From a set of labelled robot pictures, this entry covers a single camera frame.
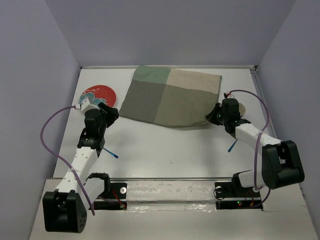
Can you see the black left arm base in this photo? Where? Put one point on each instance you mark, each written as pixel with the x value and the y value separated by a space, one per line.
pixel 104 194

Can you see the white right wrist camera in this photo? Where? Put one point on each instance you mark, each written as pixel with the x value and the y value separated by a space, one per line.
pixel 228 95

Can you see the blue metallic fork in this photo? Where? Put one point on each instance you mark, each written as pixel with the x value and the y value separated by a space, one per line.
pixel 111 153

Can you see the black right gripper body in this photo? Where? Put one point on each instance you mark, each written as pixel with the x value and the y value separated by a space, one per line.
pixel 217 117

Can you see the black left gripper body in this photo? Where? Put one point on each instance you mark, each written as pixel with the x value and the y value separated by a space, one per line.
pixel 108 118

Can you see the purple mug cream inside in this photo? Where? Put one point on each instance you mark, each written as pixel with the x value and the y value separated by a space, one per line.
pixel 242 109

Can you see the blue metallic spoon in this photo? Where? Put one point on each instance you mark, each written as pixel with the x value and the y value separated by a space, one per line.
pixel 232 146

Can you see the red floral plate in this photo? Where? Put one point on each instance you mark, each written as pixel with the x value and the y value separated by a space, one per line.
pixel 99 94

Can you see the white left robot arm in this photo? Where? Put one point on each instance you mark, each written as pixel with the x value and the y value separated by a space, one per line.
pixel 65 209

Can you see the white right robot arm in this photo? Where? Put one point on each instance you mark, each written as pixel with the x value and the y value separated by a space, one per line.
pixel 276 164

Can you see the green beige patchwork cloth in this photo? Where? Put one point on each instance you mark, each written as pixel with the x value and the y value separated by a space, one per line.
pixel 170 98

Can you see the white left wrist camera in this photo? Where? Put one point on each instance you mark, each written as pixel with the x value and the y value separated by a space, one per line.
pixel 86 105

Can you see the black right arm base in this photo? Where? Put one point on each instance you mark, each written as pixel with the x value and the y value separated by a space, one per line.
pixel 229 198

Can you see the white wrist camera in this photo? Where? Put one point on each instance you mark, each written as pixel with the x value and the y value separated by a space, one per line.
pixel 86 105
pixel 228 95

